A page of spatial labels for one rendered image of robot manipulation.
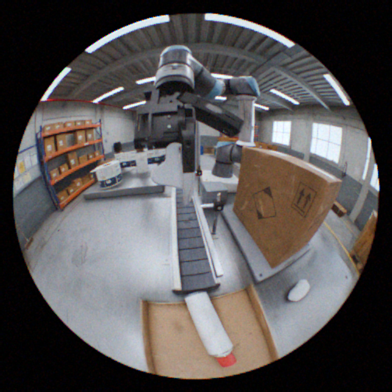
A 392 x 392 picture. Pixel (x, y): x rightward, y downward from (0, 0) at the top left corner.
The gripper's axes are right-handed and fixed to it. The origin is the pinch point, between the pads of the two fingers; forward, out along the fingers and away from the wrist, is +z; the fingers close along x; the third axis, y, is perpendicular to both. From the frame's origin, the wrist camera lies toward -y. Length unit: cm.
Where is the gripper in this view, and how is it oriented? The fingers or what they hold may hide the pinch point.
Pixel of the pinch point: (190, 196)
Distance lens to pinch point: 17.7
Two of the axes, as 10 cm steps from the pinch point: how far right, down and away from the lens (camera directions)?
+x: 1.5, 1.7, -9.7
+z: 0.5, 9.8, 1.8
